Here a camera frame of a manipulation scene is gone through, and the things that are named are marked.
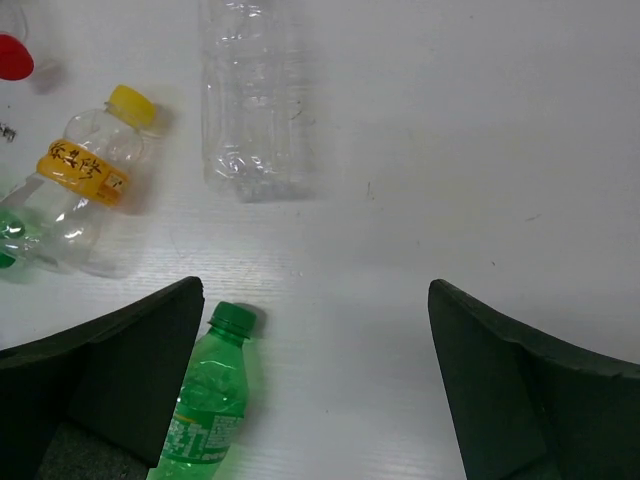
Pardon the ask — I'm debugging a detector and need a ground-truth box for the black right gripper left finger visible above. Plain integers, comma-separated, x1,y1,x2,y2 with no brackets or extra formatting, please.
1,276,204,479

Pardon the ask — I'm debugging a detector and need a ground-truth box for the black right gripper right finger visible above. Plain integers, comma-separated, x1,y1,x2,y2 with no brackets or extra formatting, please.
427,279,639,479

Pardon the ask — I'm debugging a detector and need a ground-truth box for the green plastic soda bottle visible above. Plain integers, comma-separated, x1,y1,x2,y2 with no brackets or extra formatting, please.
147,302,257,479

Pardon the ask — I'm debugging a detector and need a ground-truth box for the yellow-cap clear juice bottle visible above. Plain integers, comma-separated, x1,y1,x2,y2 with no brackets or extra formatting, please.
1,85,156,272

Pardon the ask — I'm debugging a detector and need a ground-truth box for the red-cap water bottle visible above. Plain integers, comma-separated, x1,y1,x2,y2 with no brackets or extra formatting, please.
1,1,34,81

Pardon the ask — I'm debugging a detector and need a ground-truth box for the large clear plastic bottle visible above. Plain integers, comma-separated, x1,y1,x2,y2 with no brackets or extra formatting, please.
199,1,317,203

